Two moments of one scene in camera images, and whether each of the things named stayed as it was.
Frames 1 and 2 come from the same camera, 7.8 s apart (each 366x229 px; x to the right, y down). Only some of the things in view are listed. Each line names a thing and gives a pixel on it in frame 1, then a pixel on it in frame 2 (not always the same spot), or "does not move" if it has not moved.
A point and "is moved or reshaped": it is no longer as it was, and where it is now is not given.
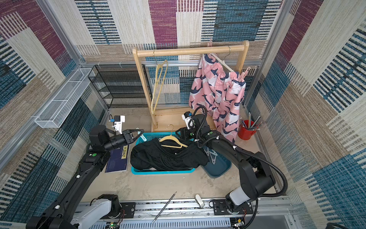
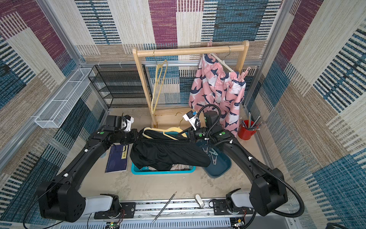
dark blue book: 117,160 does not move
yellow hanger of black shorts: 181,146 is moved or reshaped
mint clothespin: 214,153 does not move
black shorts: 170,154 does not move
